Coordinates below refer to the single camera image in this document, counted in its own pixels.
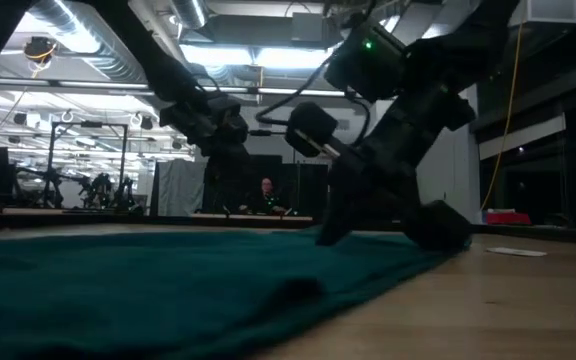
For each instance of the grey curtain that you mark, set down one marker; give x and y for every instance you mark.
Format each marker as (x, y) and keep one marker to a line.
(180, 187)

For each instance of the black ceiling spotlight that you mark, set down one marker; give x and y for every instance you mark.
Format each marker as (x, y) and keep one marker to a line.
(146, 123)
(20, 118)

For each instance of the black stand frame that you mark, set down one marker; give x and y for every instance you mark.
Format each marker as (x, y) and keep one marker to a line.
(88, 124)

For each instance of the red box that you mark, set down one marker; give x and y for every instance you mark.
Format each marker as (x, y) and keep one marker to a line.
(508, 218)

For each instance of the linear ceiling light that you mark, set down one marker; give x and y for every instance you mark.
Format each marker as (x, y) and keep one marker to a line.
(103, 85)

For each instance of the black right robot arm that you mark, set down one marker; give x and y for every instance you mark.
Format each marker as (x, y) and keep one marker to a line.
(448, 50)

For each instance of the white paper slip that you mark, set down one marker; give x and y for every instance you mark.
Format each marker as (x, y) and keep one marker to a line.
(515, 251)

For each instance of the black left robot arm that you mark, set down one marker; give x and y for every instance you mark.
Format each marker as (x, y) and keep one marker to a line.
(143, 50)

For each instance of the round black yellow ceiling device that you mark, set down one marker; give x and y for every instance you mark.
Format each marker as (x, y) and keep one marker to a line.
(40, 49)

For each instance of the green microfiber towel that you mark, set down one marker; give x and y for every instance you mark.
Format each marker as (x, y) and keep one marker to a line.
(168, 290)

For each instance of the white ceiling panel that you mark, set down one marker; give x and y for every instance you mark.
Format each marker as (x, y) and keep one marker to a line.
(548, 10)

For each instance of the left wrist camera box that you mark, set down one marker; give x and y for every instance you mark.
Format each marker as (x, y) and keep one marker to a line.
(224, 106)

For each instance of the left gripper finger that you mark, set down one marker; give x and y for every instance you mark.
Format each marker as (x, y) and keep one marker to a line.
(239, 180)
(216, 180)

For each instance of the black partition panel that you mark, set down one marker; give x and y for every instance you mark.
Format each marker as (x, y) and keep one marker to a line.
(303, 190)

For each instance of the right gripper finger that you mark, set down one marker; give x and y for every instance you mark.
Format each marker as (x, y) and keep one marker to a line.
(438, 225)
(340, 215)

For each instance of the silver ventilation duct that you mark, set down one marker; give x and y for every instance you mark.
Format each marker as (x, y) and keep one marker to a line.
(83, 35)
(188, 12)

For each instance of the person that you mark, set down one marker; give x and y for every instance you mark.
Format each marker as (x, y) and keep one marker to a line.
(266, 200)

